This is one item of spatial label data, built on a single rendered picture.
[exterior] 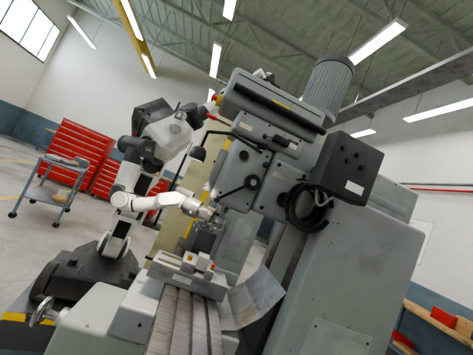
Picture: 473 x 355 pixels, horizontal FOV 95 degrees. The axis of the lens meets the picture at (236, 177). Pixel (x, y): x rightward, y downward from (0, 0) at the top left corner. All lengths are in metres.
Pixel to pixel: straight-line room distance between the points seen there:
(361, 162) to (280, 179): 0.32
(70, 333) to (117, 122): 10.05
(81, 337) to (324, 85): 1.45
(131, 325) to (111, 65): 11.12
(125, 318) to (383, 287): 1.06
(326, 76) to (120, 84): 10.48
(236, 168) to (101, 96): 10.57
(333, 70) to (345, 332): 1.17
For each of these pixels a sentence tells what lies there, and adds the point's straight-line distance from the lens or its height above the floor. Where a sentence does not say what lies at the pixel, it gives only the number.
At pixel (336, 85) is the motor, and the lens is 1.24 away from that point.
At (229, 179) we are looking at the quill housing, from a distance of 0.95.
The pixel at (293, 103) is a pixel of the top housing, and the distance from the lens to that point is 1.06.
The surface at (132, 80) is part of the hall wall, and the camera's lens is 11.23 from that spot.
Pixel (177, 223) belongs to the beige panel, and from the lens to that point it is 2.82.
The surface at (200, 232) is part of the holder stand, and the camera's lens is 1.36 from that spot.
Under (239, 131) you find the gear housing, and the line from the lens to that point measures 0.96.
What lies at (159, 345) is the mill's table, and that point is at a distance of 0.78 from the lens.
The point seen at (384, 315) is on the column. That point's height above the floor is 1.15.
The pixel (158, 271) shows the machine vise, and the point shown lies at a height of 0.95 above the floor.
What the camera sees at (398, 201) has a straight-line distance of 1.37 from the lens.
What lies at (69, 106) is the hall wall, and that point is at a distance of 11.67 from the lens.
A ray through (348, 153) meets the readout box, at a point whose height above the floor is 1.66.
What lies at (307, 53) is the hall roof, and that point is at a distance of 7.89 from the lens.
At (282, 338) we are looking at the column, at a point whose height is 0.93.
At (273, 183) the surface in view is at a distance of 0.98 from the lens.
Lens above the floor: 1.38
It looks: 4 degrees up
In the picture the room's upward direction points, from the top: 23 degrees clockwise
